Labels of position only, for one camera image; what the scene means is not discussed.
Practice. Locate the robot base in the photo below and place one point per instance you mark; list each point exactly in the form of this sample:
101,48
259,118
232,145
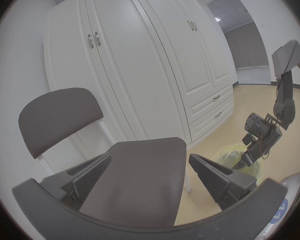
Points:
293,184

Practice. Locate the white wardrobe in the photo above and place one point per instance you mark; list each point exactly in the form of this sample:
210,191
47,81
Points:
140,59

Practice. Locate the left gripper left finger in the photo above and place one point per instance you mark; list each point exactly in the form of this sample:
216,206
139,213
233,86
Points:
87,179

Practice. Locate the pale grey trash bin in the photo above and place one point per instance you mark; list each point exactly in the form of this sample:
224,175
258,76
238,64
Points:
258,176

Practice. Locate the yellow plastic bag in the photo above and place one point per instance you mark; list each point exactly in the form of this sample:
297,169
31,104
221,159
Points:
256,167

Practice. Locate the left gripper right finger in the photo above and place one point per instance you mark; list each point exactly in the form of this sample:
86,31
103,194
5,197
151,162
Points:
215,179

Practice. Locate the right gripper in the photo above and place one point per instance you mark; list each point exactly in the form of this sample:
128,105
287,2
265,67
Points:
257,151

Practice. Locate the ceiling light panel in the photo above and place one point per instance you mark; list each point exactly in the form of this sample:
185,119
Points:
217,19

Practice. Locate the grey curtain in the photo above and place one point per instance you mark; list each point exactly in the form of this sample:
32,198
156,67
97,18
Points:
247,49

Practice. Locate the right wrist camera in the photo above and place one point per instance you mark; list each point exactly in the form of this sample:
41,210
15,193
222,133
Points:
247,139

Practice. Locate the dark grey white-framed chair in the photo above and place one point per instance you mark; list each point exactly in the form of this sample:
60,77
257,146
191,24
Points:
140,179

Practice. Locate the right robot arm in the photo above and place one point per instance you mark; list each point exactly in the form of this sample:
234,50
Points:
285,109

